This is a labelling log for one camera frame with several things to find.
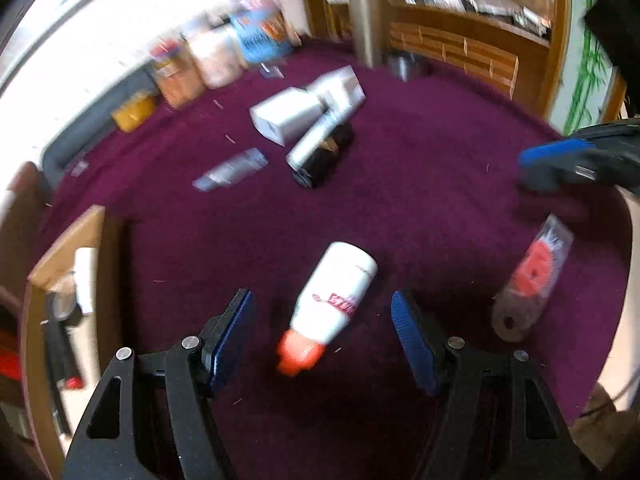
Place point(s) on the clear blue-capped tube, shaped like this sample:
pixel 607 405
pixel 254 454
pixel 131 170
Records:
pixel 230 170

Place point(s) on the yellow tape roll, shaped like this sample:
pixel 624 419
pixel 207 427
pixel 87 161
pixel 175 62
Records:
pixel 134 112

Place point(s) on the small blue cap tube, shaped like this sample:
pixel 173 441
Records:
pixel 271 71

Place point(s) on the black marker red tip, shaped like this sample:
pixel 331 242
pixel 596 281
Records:
pixel 65 355

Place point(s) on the clear plastic package orange insert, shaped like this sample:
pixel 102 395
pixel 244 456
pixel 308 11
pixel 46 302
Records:
pixel 535 270

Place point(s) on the small white plug adapter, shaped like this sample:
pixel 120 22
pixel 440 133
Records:
pixel 340 87

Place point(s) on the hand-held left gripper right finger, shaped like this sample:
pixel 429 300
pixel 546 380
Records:
pixel 415 345

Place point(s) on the black leather sofa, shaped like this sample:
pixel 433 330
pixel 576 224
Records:
pixel 65 155

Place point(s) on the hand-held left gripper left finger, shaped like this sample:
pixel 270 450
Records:
pixel 232 340

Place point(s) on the steel thermos cap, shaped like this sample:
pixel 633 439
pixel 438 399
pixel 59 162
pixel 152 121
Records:
pixel 410 67

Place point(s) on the clear jar blue label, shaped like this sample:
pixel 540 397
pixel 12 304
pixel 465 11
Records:
pixel 260 30

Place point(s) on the bamboo wall picture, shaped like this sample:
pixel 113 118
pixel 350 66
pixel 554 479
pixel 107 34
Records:
pixel 590 85

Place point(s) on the large white charger block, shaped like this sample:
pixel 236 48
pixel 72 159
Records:
pixel 285 117

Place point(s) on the stainless steel thermos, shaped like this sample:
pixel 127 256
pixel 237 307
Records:
pixel 367 20

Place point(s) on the dark green lighter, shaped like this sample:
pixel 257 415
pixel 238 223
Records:
pixel 325 165

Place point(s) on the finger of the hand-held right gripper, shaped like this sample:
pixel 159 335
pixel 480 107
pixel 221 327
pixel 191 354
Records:
pixel 550 152

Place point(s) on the white plastic jar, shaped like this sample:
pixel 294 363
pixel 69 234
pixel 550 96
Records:
pixel 215 60

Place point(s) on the wooden counter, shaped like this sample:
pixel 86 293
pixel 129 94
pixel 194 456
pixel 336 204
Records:
pixel 450 45

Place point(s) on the white glue bottle orange cap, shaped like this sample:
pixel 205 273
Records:
pixel 335 290

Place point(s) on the shallow cardboard box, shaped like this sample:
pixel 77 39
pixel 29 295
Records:
pixel 35 340

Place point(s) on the clear jar orange label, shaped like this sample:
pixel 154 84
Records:
pixel 177 77

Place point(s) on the maroon velvet tablecloth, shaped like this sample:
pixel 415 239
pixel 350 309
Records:
pixel 400 200

